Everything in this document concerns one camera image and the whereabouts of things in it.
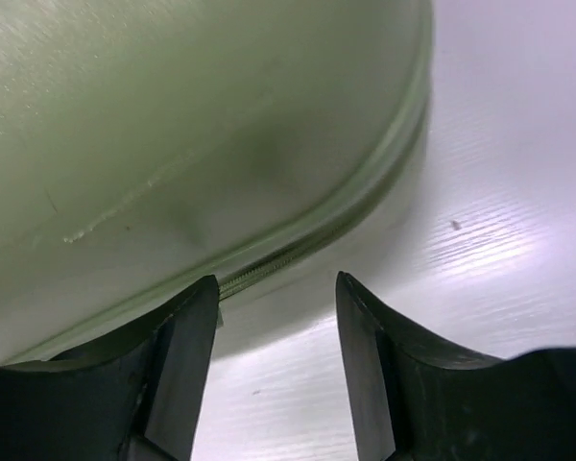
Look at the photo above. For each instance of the green hard-shell suitcase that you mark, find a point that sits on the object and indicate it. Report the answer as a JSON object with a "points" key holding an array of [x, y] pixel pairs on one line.
{"points": [[144, 144]]}

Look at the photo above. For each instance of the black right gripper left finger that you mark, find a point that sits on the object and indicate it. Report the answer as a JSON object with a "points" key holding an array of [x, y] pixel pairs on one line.
{"points": [[134, 393]]}

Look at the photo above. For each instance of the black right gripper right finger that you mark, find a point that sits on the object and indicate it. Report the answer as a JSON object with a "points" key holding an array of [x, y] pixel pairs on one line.
{"points": [[414, 395]]}

